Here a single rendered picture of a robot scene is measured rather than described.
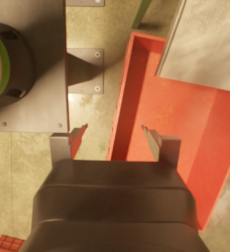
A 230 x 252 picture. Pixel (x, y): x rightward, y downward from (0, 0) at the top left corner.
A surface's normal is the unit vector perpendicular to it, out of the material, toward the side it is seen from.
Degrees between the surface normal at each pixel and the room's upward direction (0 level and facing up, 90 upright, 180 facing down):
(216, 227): 0
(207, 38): 30
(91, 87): 0
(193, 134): 0
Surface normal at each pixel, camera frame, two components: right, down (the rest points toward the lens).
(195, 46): -0.08, 0.72
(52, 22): 0.00, 0.28
